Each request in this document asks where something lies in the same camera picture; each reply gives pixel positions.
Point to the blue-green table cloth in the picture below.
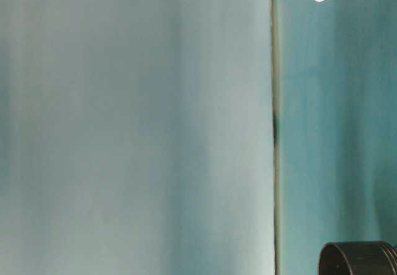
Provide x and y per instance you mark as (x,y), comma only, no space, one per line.
(335,116)

